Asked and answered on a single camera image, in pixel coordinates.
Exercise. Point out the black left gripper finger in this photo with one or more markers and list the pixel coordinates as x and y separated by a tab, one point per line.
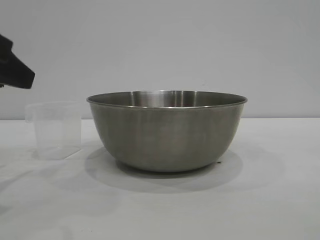
15	70

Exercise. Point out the clear plastic measuring cup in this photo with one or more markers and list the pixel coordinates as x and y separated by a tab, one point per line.
57	130

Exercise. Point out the stainless steel mixing bowl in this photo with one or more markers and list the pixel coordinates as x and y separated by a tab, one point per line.
165	137

